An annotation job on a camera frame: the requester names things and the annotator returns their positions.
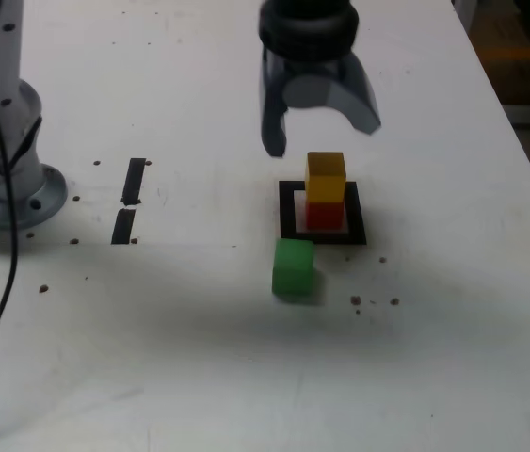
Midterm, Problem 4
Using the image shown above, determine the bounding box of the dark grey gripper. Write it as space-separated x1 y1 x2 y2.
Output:
258 48 383 159

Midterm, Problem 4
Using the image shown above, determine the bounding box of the yellow cube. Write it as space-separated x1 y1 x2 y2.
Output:
305 151 346 204

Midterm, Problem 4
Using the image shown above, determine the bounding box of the red cube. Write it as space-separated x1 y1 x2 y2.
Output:
305 201 345 232

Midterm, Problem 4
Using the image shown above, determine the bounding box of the green cube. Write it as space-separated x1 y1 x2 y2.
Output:
271 238 316 303

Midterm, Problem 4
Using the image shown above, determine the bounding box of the black tape square outline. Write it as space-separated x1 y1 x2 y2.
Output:
278 180 368 246

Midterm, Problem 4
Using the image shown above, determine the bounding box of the black tape strip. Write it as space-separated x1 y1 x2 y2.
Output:
110 157 147 246

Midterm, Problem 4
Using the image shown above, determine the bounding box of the brown wooden furniture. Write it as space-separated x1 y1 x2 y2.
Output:
474 0 530 107

